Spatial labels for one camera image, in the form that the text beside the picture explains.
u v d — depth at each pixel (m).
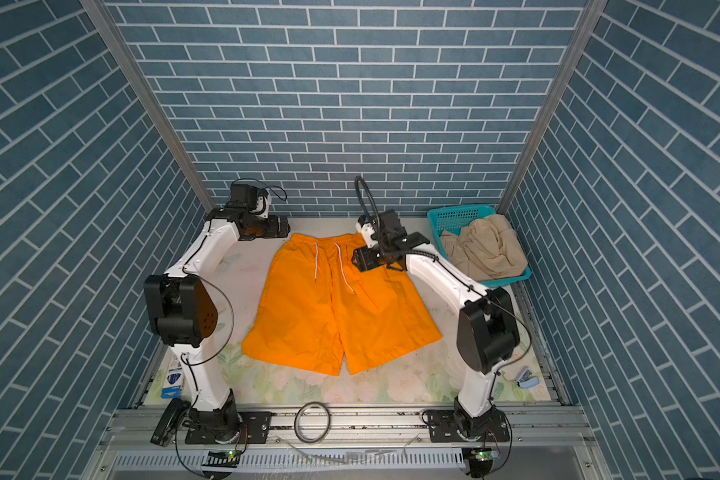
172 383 0.80
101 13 0.69
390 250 0.64
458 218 1.15
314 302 0.94
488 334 0.48
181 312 0.51
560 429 0.75
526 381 0.80
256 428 0.73
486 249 1.04
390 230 0.68
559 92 0.85
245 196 0.74
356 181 0.71
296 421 0.74
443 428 0.73
